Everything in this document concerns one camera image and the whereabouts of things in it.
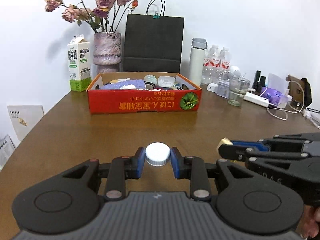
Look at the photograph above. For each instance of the printed paper sheet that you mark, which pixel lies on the printed paper sheet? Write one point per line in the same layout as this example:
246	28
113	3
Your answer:
6	151

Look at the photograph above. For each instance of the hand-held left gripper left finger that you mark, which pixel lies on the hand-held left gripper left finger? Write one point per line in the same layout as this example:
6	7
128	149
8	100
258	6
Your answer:
140	163

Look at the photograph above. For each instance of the white power strip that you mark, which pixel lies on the white power strip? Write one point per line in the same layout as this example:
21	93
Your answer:
256	99

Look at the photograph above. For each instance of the iridescent wrapped rose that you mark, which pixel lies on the iridescent wrapped rose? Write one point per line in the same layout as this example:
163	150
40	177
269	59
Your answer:
150	78

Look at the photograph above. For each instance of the red cardboard box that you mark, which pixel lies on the red cardboard box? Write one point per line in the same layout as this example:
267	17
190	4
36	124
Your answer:
140	103

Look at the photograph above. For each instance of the white thermos bottle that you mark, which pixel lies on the white thermos bottle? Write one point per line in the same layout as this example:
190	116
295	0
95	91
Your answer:
196	65

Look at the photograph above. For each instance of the clear water bottle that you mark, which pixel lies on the clear water bottle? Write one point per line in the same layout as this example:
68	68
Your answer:
224	63
210	66

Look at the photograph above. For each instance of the clear glass cup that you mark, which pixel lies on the clear glass cup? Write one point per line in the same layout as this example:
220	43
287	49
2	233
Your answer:
237	92

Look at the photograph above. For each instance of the purple tissue pack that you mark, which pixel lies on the purple tissue pack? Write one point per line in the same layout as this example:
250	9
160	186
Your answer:
272	96

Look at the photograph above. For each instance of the dried pink flowers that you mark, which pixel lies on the dried pink flowers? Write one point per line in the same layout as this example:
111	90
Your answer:
102	2

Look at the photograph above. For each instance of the white plastic bead container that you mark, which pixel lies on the white plastic bead container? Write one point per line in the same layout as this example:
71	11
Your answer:
166	81

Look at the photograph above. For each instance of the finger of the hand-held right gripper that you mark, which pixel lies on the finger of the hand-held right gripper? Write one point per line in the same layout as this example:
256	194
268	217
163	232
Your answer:
235	153
287	141

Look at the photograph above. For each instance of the white ball-shaped device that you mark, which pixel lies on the white ball-shaped device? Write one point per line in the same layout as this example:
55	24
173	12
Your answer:
235	71

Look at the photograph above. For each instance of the white power adapter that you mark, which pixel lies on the white power adapter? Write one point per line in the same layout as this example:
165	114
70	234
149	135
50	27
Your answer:
212	87

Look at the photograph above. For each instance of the blue clear plastic wrapper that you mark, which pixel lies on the blue clear plastic wrapper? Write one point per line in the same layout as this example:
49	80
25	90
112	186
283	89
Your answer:
177	86

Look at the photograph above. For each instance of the white tin box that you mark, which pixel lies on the white tin box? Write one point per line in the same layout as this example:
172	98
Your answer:
223	88

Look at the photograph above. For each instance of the brown wooden stand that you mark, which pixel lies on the brown wooden stand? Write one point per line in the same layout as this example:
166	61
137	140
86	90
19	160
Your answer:
296	90

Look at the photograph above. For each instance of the white paper box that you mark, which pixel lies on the white paper box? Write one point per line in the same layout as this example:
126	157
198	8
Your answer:
276	81

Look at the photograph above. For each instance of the white green milk carton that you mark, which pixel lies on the white green milk carton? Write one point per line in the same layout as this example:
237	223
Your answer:
79	65

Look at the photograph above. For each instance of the wooden desktop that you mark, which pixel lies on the wooden desktop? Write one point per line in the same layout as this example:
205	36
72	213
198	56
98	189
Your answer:
75	130

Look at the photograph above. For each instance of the person's right hand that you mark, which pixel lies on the person's right hand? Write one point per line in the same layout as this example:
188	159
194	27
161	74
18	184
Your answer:
312	222

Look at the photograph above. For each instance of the white sign board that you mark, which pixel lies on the white sign board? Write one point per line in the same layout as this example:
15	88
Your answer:
25	120

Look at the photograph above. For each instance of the teal binder clip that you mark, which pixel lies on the teal binder clip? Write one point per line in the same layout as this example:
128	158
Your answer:
156	17

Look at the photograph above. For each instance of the black paper bag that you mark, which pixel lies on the black paper bag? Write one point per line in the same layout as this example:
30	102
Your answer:
152	42

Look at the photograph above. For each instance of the white bottle cap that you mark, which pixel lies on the white bottle cap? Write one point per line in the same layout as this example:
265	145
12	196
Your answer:
158	153

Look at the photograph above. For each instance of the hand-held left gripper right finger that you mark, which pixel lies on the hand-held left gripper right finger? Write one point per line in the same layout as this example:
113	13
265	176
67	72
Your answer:
175	165

